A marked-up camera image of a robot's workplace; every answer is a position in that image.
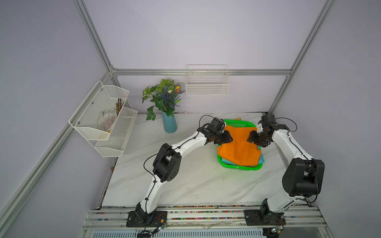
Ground artificial green plant bouquet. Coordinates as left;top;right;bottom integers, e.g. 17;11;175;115
142;78;184;121

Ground teal vase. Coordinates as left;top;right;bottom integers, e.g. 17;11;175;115
162;112;178;133

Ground dried twigs in shelf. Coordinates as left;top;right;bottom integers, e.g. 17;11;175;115
116;98;123;116

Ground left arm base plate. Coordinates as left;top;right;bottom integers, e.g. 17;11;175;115
126;211;168;228

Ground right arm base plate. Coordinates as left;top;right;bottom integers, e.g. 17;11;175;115
244;210;286;226

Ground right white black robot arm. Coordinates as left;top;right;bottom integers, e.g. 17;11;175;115
247;114;325;217

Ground aluminium front rail frame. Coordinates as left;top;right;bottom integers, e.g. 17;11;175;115
82;204;333;238

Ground green plastic basket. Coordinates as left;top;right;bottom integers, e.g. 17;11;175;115
217;120;265;171

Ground clear glove in shelf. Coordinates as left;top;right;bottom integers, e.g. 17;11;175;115
97;108;117;132

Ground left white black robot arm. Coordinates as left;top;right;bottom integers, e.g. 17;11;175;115
135;117;233;223

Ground teal pants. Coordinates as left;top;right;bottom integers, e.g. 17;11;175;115
220;154;265;166

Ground white wire wall basket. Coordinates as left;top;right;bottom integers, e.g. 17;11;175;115
186;64;230;96

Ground white two-tier mesh shelf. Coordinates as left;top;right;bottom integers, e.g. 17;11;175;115
68;81;138;158

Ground orange pants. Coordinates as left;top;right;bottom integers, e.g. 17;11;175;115
217;125;262;167

